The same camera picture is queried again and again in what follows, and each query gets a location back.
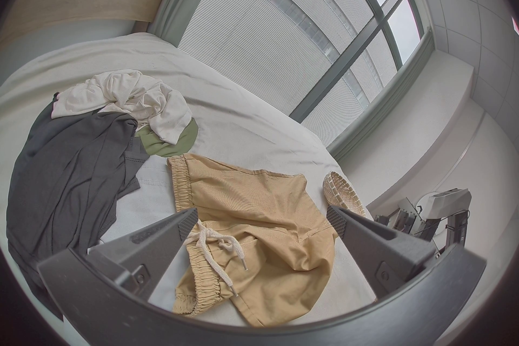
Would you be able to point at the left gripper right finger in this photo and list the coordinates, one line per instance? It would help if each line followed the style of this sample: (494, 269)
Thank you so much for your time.
(377, 247)

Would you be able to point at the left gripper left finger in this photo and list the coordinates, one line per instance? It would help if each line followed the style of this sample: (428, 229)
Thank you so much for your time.
(154, 247)

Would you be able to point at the tan shorts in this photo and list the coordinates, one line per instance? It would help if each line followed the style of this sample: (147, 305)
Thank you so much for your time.
(259, 222)

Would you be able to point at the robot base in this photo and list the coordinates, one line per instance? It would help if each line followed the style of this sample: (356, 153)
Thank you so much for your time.
(399, 220)

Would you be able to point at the pale blue garment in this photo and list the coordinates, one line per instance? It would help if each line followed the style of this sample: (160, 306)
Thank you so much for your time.
(156, 190)

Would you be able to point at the round woven basket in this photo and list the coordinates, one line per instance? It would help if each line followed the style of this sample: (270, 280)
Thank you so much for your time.
(342, 192)

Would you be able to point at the green garment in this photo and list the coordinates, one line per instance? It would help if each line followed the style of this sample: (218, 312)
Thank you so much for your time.
(170, 143)

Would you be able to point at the black garment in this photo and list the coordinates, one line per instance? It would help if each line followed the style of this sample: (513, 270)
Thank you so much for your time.
(69, 182)

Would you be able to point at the white garment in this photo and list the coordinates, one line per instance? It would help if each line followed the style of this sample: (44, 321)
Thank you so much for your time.
(133, 97)

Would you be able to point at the window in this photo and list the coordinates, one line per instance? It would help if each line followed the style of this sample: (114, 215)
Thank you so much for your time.
(263, 52)

